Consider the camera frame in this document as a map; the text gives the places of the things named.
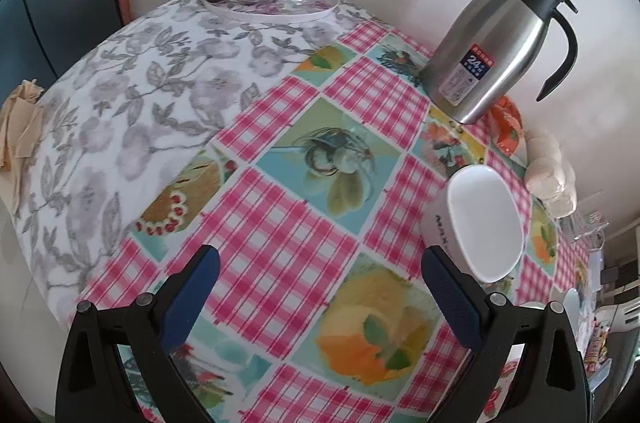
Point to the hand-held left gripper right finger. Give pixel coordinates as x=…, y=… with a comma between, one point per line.
x=450, y=298

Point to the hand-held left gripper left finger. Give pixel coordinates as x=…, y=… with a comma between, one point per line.
x=195, y=293

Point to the white ceramic mug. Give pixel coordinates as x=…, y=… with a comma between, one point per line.
x=480, y=223

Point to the printed checkered tablecloth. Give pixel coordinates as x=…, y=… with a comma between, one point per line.
x=280, y=223

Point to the pale blue bowl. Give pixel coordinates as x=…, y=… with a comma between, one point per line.
x=572, y=303

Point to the colourful snack packet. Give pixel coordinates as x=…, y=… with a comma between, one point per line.
x=597, y=348

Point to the clear glass jug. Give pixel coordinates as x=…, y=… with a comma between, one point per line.
x=590, y=228

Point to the orange snack packet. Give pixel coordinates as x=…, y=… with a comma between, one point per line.
x=507, y=128

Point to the crumpled brown paper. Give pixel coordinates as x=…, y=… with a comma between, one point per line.
x=20, y=128

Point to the steel thermos jug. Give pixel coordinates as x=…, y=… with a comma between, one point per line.
x=490, y=48

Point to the white round tray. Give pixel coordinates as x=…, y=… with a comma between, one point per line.
x=280, y=15

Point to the blue panel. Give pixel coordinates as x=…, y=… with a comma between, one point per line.
x=60, y=3

